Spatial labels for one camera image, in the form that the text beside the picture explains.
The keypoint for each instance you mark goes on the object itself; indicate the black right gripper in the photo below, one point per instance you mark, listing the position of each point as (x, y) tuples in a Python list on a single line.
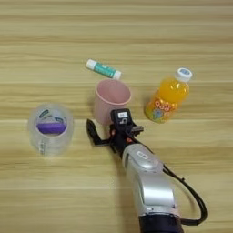
[(123, 139)]

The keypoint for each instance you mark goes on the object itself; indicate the pink plastic cup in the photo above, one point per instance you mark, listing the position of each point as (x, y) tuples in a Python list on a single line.
[(106, 100)]

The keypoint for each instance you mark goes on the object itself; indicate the orange juice bottle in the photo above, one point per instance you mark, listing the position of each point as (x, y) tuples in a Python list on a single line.
[(167, 100)]

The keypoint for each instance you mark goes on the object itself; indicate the clear packing tape roll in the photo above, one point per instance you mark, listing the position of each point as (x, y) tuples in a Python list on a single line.
[(50, 147)]

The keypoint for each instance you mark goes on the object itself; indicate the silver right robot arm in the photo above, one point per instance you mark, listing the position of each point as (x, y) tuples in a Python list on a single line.
[(151, 185)]

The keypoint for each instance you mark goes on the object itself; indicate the black box with white label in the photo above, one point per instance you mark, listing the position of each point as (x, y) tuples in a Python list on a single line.
[(122, 116)]

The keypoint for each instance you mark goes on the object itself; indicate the green and white glue stick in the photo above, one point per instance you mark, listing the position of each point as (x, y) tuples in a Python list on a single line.
[(103, 68)]

